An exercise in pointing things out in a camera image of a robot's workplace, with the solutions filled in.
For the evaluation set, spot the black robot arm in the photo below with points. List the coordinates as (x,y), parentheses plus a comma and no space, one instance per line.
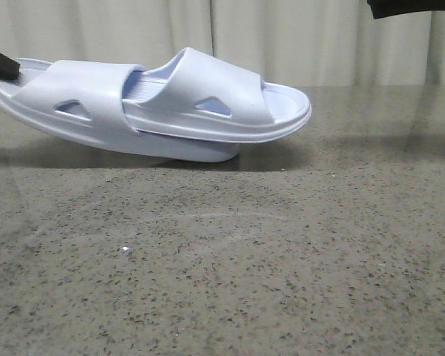
(386,8)

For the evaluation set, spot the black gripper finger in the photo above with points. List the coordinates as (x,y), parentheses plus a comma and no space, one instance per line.
(9,68)

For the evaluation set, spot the light blue slipper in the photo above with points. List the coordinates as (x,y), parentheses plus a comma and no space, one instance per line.
(197,96)
(82,102)

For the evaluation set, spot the beige pleated curtain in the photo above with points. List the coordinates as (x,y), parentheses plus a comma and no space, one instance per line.
(296,43)

